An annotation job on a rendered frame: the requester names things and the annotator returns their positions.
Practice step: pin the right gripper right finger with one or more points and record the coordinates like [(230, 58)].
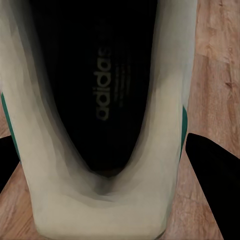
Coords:
[(218, 172)]

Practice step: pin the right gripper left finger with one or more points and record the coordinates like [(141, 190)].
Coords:
[(9, 160)]

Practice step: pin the gym shoe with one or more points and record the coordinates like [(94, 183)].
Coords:
[(95, 94)]

